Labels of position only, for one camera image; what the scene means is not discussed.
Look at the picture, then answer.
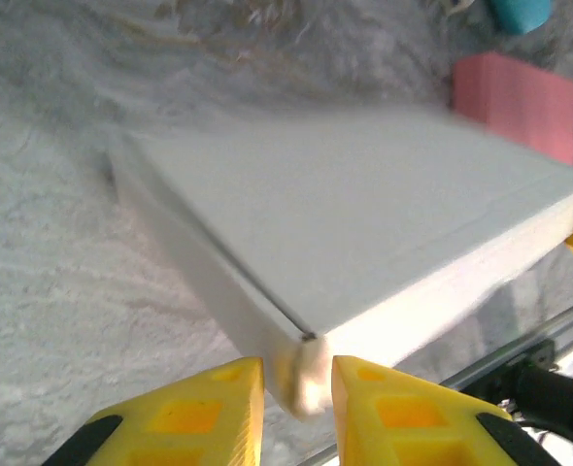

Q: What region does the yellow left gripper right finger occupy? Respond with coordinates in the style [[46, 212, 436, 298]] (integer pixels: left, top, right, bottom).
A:
[[331, 355, 562, 466]]

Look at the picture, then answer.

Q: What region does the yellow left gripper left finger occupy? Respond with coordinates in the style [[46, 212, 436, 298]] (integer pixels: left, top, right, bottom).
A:
[[41, 356, 264, 466]]

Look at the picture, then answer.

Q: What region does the pink cardboard box white inside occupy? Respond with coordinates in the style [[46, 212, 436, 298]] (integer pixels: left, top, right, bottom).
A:
[[450, 50, 573, 166]]

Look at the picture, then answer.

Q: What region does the cyan cylindrical tube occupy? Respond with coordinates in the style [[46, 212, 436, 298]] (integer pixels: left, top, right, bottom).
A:
[[486, 0, 554, 36]]

